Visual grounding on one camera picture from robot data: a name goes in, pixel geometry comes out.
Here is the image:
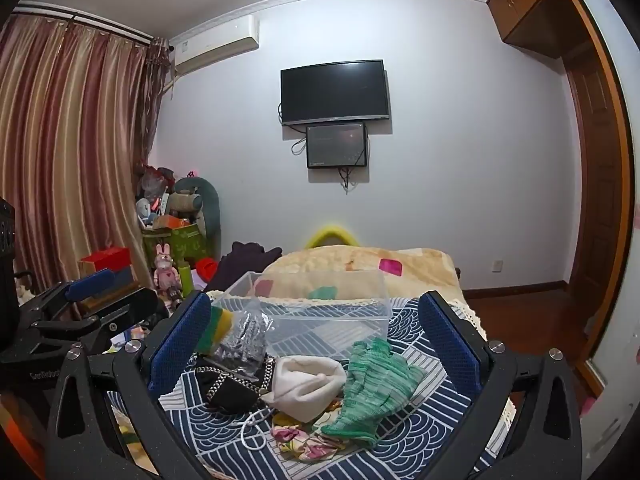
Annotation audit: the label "yellow green sponge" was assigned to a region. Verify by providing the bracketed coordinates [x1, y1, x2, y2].
[195, 305, 236, 356]

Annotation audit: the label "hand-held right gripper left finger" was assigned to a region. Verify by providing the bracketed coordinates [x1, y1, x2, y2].
[45, 290, 213, 480]

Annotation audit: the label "green storage box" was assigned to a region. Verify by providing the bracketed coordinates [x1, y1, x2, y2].
[142, 222, 211, 281]

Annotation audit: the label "white cord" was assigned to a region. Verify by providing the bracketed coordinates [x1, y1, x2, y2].
[240, 405, 277, 456]

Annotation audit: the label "red box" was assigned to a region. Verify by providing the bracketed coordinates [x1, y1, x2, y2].
[80, 247, 132, 273]

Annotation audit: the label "silver plastic bag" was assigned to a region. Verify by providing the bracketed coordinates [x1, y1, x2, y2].
[215, 300, 273, 376]

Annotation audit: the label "floral cloth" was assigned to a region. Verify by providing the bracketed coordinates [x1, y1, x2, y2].
[272, 395, 361, 463]

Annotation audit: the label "small black monitor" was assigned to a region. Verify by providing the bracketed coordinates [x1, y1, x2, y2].
[306, 122, 368, 169]

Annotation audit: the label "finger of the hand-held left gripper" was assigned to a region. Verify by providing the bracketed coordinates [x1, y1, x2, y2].
[34, 287, 171, 350]
[20, 268, 116, 312]

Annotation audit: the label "pink rabbit figure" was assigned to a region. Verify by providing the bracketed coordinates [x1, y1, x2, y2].
[152, 242, 182, 291]

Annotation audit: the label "dark purple clothes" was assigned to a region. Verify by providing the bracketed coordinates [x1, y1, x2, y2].
[212, 241, 283, 293]

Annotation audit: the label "grey green plush toy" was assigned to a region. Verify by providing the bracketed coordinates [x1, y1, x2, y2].
[172, 175, 221, 256]

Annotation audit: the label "striped curtain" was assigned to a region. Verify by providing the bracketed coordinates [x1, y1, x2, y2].
[0, 2, 171, 321]

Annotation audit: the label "green knit glove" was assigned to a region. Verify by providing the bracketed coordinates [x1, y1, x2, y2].
[320, 338, 426, 448]

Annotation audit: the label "blue patterned cloth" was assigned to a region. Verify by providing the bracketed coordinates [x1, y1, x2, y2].
[105, 295, 506, 480]

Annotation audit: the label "black wall television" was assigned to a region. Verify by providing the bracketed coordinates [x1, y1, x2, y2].
[280, 59, 391, 127]

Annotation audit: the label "clear plastic box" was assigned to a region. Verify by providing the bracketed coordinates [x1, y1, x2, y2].
[212, 270, 392, 361]

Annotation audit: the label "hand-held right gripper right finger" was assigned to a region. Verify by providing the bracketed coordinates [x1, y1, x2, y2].
[419, 290, 583, 480]

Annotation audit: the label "black patterned garment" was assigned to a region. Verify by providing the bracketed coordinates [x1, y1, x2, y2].
[187, 352, 278, 416]

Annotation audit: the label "yellow foam ring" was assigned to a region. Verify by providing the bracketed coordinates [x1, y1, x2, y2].
[305, 225, 356, 250]

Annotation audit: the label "white air conditioner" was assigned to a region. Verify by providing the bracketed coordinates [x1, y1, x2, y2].
[172, 15, 261, 76]

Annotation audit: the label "wooden wall cabinet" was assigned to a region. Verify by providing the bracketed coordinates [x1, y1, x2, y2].
[486, 0, 576, 51]

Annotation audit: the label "white knit hat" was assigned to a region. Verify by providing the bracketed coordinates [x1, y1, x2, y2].
[260, 355, 347, 423]

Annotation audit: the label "brown wooden door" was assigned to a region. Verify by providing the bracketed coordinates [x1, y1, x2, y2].
[565, 45, 626, 351]

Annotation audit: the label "beige blanket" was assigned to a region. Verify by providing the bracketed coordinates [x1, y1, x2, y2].
[252, 245, 461, 306]

